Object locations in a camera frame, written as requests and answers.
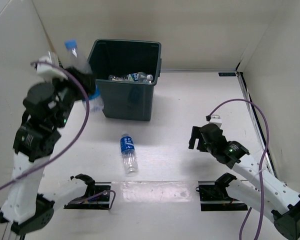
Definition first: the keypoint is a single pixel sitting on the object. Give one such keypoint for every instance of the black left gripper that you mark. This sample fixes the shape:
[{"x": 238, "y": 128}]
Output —
[{"x": 70, "y": 82}]

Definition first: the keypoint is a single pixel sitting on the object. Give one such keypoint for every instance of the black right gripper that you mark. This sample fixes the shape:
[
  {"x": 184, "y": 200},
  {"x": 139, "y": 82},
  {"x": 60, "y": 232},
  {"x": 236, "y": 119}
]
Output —
[{"x": 195, "y": 134}]

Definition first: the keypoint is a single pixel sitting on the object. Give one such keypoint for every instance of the blue cap water bottle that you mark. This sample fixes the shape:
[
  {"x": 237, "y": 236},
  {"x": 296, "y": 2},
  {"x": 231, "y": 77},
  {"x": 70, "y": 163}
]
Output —
[{"x": 79, "y": 61}]

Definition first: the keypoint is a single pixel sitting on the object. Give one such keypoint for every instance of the clear bottle white label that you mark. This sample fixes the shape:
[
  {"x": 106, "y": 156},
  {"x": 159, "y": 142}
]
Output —
[{"x": 140, "y": 77}]

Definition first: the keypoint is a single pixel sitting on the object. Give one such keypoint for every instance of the white cap Pocari bottle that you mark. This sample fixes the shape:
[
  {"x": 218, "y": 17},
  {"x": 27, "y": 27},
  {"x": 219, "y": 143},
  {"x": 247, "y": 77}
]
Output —
[{"x": 127, "y": 148}]

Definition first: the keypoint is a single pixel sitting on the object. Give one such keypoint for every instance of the clear bottle yellowish label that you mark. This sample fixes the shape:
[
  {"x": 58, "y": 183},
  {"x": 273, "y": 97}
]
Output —
[{"x": 123, "y": 78}]

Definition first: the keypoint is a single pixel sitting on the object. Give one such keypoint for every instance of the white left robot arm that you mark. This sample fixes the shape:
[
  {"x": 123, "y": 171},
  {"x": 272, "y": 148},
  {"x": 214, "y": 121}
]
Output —
[{"x": 25, "y": 208}]

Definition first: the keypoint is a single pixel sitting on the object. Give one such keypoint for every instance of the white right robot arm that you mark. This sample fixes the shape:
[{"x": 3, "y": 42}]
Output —
[{"x": 265, "y": 193}]

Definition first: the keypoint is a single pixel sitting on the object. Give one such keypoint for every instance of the dark green plastic bin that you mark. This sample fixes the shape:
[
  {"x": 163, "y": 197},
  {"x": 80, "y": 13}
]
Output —
[{"x": 126, "y": 100}]

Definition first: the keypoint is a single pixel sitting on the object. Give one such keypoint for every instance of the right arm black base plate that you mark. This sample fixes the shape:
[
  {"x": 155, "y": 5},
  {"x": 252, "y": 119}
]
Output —
[{"x": 212, "y": 199}]

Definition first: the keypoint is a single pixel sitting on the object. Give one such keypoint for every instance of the blue label right frame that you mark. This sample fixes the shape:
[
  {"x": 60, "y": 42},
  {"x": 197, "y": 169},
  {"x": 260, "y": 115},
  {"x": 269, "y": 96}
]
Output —
[{"x": 227, "y": 74}]

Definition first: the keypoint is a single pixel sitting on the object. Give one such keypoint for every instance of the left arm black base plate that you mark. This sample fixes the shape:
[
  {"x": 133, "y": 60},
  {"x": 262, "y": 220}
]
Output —
[{"x": 98, "y": 198}]

